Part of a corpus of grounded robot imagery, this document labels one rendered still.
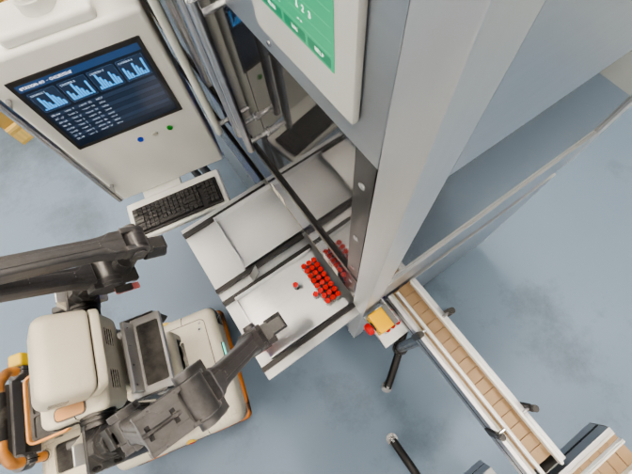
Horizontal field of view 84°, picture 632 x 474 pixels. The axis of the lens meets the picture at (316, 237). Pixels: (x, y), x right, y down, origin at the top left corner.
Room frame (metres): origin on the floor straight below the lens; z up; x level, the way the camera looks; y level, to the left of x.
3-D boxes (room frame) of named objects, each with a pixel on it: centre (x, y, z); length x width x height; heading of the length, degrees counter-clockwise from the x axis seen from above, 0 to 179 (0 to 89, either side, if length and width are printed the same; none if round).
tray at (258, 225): (0.62, 0.19, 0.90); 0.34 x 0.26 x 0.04; 115
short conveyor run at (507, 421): (-0.06, -0.42, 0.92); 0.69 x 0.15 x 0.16; 25
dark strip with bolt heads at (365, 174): (0.25, -0.08, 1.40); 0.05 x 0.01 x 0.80; 25
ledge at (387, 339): (0.14, -0.21, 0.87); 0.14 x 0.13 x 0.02; 115
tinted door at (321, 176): (0.43, -0.01, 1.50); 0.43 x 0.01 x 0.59; 25
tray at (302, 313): (0.27, 0.13, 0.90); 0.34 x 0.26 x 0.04; 115
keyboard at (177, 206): (0.81, 0.59, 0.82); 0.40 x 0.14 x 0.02; 105
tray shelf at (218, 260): (0.43, 0.18, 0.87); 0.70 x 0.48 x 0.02; 25
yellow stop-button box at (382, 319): (0.14, -0.17, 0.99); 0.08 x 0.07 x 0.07; 115
